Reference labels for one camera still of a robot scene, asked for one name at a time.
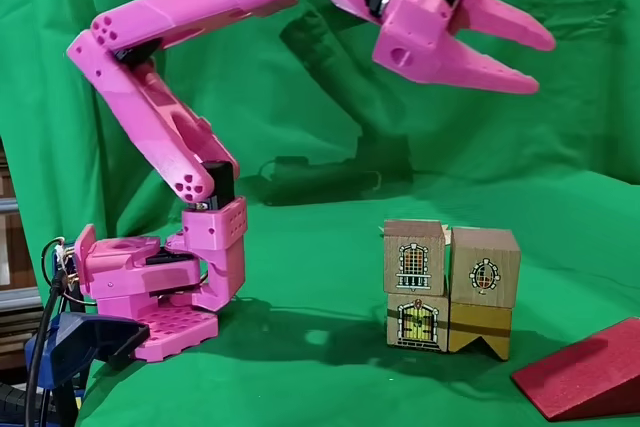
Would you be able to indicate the yellow notched wooden block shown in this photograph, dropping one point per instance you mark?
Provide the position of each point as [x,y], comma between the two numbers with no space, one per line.
[480,317]

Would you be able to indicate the wooden block with oval window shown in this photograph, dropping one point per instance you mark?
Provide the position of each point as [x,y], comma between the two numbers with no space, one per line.
[480,252]

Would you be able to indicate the blue controller board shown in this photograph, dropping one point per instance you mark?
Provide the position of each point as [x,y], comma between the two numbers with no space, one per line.
[67,267]

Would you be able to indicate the blue and black table clamp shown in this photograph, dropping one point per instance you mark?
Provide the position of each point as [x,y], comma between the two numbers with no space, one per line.
[85,337]

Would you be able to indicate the red wedge roof block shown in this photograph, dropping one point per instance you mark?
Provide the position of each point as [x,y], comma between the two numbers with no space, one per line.
[585,372]

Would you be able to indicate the wooden block with balcony window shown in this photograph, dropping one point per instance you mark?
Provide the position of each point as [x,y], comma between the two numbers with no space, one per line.
[415,237]

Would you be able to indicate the black ribbed tyre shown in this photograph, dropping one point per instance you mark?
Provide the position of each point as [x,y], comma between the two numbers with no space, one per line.
[10,402]

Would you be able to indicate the wooden shelf unit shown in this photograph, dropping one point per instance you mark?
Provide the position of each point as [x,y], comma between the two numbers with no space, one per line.
[10,247]

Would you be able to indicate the wooden block with door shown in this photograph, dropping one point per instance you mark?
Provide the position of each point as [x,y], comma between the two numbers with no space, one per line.
[437,339]

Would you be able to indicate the green cloth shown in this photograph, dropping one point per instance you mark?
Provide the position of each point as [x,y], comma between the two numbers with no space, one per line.
[500,147]

